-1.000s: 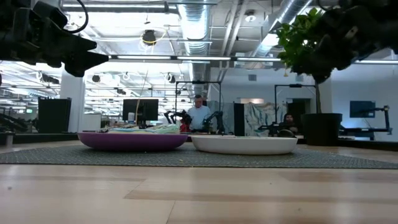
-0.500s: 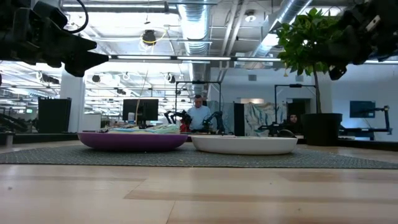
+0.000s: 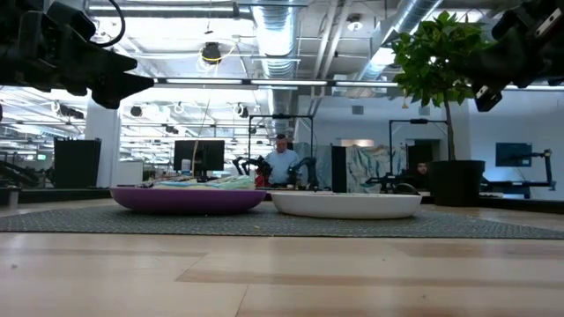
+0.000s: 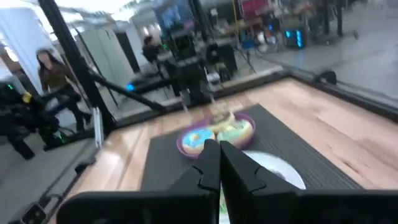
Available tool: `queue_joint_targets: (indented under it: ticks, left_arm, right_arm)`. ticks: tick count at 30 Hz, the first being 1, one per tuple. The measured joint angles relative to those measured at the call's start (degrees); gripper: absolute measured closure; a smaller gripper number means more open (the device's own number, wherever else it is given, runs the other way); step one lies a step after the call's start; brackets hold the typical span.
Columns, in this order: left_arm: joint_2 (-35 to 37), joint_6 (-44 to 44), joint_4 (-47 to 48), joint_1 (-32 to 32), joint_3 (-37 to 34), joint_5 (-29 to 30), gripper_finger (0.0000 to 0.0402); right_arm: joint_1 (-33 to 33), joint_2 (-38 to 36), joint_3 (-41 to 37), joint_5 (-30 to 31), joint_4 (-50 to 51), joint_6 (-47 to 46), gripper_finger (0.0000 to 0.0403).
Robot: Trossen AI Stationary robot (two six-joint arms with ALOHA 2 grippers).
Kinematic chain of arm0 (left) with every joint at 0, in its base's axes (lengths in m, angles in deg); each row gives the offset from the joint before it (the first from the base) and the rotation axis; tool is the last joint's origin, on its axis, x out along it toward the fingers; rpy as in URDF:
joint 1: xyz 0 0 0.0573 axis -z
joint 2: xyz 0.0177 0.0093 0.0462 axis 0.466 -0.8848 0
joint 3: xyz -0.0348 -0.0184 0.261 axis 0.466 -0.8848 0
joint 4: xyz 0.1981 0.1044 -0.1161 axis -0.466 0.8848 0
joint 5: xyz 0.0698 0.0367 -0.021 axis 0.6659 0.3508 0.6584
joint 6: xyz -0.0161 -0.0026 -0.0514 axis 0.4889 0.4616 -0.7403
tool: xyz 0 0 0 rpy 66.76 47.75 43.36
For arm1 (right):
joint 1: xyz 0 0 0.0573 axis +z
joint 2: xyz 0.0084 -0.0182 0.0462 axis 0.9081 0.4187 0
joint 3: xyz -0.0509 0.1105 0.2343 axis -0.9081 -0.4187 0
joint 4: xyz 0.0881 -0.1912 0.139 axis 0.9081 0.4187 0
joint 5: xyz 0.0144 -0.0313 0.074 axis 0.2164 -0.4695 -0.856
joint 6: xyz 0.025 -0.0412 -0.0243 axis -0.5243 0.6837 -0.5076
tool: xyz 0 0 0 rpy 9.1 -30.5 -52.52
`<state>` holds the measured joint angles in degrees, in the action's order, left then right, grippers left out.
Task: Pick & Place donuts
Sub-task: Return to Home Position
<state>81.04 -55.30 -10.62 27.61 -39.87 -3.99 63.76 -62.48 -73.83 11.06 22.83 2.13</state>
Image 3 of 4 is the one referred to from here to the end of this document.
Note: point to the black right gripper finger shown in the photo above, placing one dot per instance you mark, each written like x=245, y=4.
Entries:
x=493, y=64
x=487, y=99

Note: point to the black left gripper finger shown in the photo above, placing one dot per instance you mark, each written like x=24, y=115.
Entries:
x=116, y=88
x=103, y=59

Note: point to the black background robot arm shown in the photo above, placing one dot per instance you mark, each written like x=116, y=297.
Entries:
x=388, y=181
x=249, y=167
x=306, y=167

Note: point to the white pillar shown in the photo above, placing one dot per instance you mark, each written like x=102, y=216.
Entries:
x=103, y=145

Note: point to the white background cabinet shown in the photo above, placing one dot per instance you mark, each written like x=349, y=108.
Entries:
x=130, y=172

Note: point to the green plant in black pot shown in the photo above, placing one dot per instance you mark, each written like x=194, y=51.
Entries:
x=456, y=180

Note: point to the person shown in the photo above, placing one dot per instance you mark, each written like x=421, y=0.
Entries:
x=282, y=163
x=422, y=169

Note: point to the black round ceiling device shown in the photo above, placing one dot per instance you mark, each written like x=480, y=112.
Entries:
x=211, y=53

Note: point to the black computer monitor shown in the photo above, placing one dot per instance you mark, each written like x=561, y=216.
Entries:
x=207, y=154

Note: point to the pale draped tarp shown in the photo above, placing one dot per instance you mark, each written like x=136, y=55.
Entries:
x=374, y=169

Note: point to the purple plate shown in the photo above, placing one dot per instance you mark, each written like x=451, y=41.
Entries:
x=185, y=202

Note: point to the narrow black cabinet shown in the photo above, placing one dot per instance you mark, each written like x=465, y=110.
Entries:
x=338, y=169

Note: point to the long ceiling light strip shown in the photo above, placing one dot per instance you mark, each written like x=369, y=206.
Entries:
x=286, y=82

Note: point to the white plate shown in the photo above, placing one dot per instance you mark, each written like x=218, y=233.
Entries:
x=348, y=207

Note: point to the grey woven placemat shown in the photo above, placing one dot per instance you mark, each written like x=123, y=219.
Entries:
x=264, y=224

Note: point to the dark wall screen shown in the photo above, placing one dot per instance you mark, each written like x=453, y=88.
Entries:
x=513, y=154

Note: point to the black background station frame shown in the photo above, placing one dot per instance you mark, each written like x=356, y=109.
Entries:
x=282, y=116
x=418, y=121

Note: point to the silver slanted ceiling duct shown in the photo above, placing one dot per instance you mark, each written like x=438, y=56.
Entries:
x=396, y=26

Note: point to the silver spiral ceiling duct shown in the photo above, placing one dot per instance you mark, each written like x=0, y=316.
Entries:
x=275, y=35

